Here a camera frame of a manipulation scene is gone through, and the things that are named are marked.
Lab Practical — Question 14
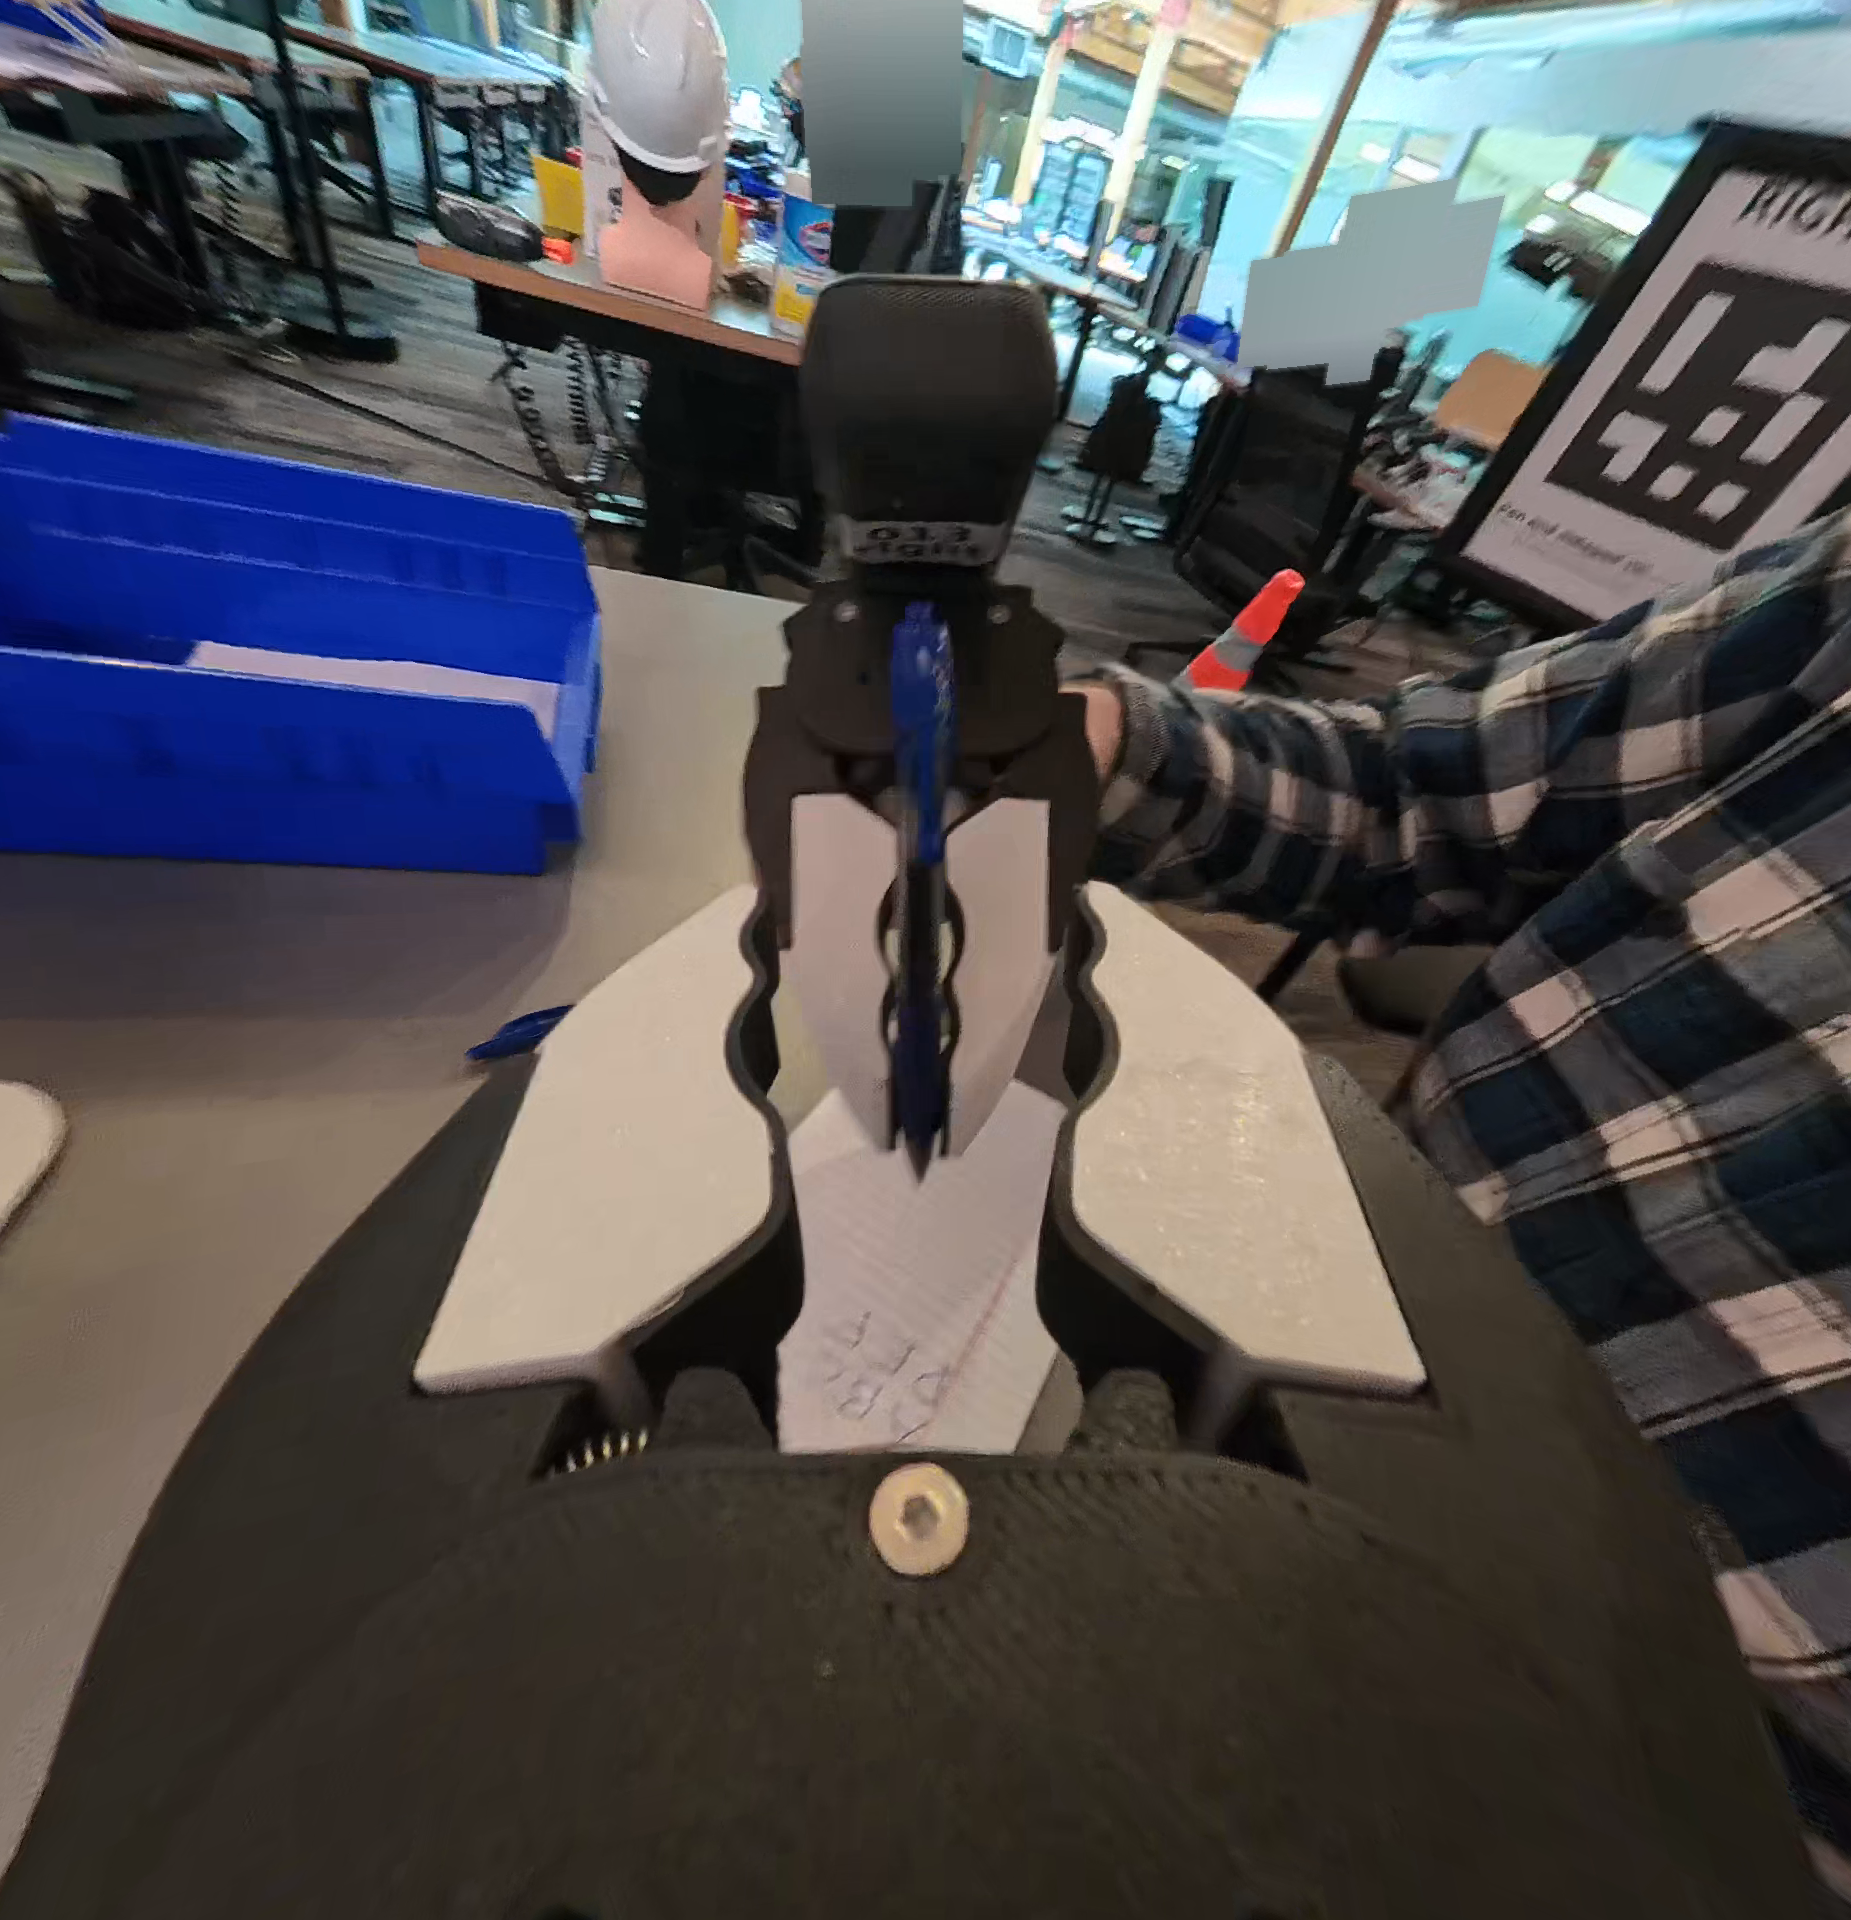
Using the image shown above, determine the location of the lined notepad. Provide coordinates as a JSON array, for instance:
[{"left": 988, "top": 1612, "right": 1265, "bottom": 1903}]
[{"left": 777, "top": 1081, "right": 1072, "bottom": 1456}]

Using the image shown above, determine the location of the printed marker board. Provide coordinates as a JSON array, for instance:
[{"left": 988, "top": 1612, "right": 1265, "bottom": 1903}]
[{"left": 1433, "top": 120, "right": 1851, "bottom": 636}]

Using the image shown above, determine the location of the white paper sheet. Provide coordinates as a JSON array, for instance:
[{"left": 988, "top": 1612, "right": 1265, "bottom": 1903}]
[{"left": 191, "top": 641, "right": 563, "bottom": 742}]

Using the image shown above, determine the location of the grey desk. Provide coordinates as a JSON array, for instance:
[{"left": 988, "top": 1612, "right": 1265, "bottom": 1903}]
[{"left": 0, "top": 566, "right": 1318, "bottom": 1869}]

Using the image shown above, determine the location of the orange traffic cone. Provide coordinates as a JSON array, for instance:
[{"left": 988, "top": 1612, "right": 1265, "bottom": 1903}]
[{"left": 1177, "top": 568, "right": 1310, "bottom": 692}]

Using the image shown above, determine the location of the person's right forearm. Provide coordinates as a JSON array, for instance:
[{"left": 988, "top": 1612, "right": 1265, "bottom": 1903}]
[{"left": 1093, "top": 492, "right": 1851, "bottom": 962}]

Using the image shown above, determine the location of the white rounded board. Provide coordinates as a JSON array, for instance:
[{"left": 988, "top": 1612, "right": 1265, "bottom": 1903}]
[{"left": 0, "top": 1081, "right": 72, "bottom": 1280}]

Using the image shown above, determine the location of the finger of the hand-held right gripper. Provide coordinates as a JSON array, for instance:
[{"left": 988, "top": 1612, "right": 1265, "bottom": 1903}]
[
  {"left": 936, "top": 798, "right": 1059, "bottom": 1159},
  {"left": 791, "top": 792, "right": 909, "bottom": 1159}
]

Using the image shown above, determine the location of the blue pen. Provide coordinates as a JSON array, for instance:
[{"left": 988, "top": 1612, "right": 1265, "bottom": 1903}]
[{"left": 881, "top": 605, "right": 962, "bottom": 1190}]

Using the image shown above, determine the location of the wipes canister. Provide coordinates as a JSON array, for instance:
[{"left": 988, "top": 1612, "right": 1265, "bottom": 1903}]
[{"left": 769, "top": 171, "right": 838, "bottom": 341}]

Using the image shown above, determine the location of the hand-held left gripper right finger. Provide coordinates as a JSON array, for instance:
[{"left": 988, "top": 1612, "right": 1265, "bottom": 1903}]
[{"left": 1051, "top": 883, "right": 1429, "bottom": 1398}]

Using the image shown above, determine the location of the white hard hat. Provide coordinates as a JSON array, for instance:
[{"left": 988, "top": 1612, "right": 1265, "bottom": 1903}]
[{"left": 584, "top": 0, "right": 734, "bottom": 176}]

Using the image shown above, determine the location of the wooden work table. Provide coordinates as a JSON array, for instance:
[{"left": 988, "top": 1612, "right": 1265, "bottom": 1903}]
[{"left": 414, "top": 225, "right": 811, "bottom": 592}]

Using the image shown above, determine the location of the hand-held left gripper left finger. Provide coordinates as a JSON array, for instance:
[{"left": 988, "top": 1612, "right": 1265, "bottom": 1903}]
[{"left": 414, "top": 885, "right": 803, "bottom": 1398}]

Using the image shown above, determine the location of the mannequin head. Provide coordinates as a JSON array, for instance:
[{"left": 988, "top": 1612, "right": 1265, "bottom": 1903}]
[{"left": 596, "top": 129, "right": 725, "bottom": 314}]

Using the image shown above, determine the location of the black office chair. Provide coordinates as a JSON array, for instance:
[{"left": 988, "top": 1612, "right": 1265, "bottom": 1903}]
[{"left": 1172, "top": 348, "right": 1410, "bottom": 662}]

